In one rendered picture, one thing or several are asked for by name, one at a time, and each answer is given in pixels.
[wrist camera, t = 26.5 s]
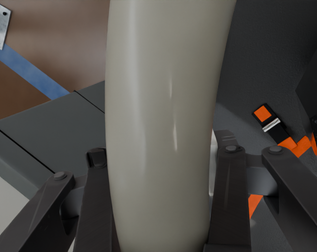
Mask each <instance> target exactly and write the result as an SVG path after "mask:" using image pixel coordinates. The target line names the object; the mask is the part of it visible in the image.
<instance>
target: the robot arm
mask: <svg viewBox="0 0 317 252"><path fill-rule="evenodd" d="M84 156H85V160H86V164H87V167H88V170H87V174H84V175H81V176H77V177H74V174H73V172H71V171H59V172H56V173H55V174H53V175H51V176H50V177H49V178H48V179H47V180H46V181H45V183H44V184H43V185H42V186H41V187H40V188H39V190H38V191H37V192H36V193H35V194H34V196H33V197H32V198H31V199H30V200H29V201H28V203H27V204H26V205H25V206H24V207H23V209H22V210H21V211H20V212H19V213H18V214H17V216H16V217H15V218H14V219H13V220H12V222H11V223H10V224H9V225H8V226H7V227H6V229H5V230H4V231H3V232H2V233H1V234H0V252H68V250H69V248H70V246H71V244H72V243H73V241H74V239H75V241H74V246H73V252H121V249H120V245H119V240H118V236H117V230H116V225H115V220H114V214H113V207H112V200H111V193H110V184H109V175H108V164H107V150H106V146H100V147H95V148H92V149H90V150H88V151H87V152H85V154H84ZM248 194H250V195H261V196H263V199H264V201H265V203H266V205H267V207H268V208H269V210H270V212H271V213H272V215H273V217H274V219H275V220H276V222H277V224H278V226H279V227H280V229H281V231H282V232H283V234H284V236H285V238H286V239H287V241H288V243H289V245H290V246H291V248H292V250H293V251H294V252H317V177H316V176H315V175H314V174H313V173H312V172H311V171H310V170H309V169H308V168H307V167H306V166H305V164H304V163H303V162H302V161H301V160H300V159H299V158H298V157H297V156H296V155H295V154H294V153H293V152H292V151H291V150H290V149H288V148H287V147H283V146H280V145H279V146H278V145H274V146H268V147H265V148H263V149H262V151H261V155H255V154H248V153H246V152H245V148H244V147H242V146H239V144H238V142H237V140H236V138H235V136H234V134H233V132H232V131H230V130H228V129H223V130H215V131H213V129H212V136H211V146H210V161H209V196H213V200H212V208H211V217H210V227H209V234H208V243H205V244H204V247H203V252H252V245H251V230H250V214H249V198H248Z"/></svg>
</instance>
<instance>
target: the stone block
mask: <svg viewBox="0 0 317 252"><path fill-rule="evenodd" d="M295 94H296V99H297V103H298V107H299V112H300V116H301V121H302V125H303V127H304V130H305V132H306V134H307V137H308V139H309V142H310V144H311V146H312V149H313V151H314V154H315V156H316V158H317V49H316V51H315V53H314V55H313V57H312V59H311V60H310V62H309V64H308V66H307V68H306V70H305V72H304V74H303V76H302V78H301V80H300V82H299V84H298V86H297V88H296V89H295Z"/></svg>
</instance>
